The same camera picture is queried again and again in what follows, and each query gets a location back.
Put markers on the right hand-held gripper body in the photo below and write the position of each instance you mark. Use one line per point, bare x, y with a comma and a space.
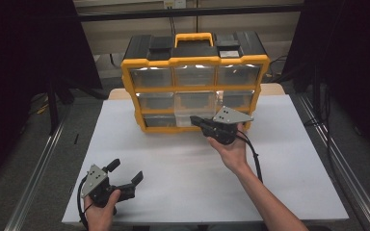
223, 131

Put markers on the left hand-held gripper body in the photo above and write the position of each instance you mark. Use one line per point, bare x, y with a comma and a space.
95, 191

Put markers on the clear plastic drawer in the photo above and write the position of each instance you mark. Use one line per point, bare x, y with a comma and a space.
194, 102

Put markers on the yellow black organizer cabinet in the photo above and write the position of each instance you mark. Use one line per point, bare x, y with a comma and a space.
194, 61

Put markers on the person's right hand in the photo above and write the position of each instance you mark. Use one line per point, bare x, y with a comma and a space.
234, 154

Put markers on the person's left hand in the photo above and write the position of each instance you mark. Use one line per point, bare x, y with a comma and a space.
99, 218

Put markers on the small black floor item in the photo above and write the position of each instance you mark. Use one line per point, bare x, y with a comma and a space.
76, 138

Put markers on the rows of clear drawers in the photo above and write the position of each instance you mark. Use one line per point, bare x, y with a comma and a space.
152, 77

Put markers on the light wooden board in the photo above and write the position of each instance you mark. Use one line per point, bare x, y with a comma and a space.
117, 94

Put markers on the black metal stand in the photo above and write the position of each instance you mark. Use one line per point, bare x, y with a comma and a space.
53, 109

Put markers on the black horizontal bar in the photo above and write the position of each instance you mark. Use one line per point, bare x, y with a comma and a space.
186, 12

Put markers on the black curtain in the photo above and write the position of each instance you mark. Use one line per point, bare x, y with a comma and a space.
22, 64
350, 64

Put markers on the aluminium floor rail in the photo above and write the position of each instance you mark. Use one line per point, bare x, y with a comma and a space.
38, 173
347, 173

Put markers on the white wall socket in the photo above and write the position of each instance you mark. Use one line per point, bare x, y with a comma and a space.
174, 3

